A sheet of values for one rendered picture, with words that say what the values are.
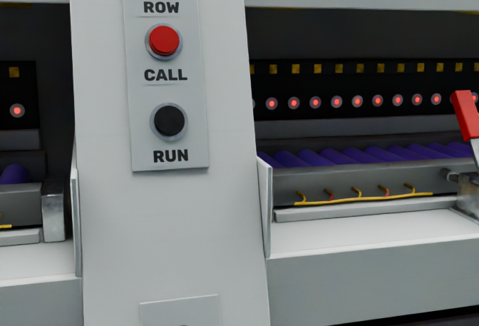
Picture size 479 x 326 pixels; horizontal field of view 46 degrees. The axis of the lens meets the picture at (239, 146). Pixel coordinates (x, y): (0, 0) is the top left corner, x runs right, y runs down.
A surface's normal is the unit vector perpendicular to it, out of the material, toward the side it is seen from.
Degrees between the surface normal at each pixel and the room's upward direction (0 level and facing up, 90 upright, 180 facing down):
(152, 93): 90
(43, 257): 19
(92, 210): 90
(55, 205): 109
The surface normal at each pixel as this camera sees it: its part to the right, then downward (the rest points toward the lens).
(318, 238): 0.01, -0.98
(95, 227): 0.25, -0.13
